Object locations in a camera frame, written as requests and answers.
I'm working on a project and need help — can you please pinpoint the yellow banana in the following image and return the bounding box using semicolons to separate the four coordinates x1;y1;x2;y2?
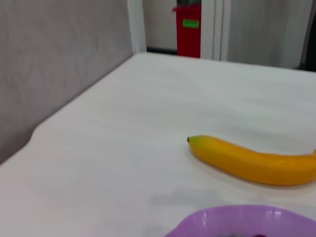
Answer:
187;134;316;186

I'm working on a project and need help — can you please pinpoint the red bin with green label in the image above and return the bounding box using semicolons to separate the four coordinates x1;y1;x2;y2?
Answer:
172;5;202;59

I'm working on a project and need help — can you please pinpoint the purple wavy plastic bowl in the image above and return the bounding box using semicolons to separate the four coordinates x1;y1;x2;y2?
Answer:
162;204;316;237

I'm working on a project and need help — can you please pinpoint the white curtain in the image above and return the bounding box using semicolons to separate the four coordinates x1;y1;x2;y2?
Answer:
201;0;309;70

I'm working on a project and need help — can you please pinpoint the white post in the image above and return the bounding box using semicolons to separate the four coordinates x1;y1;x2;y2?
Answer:
127;0;148;55

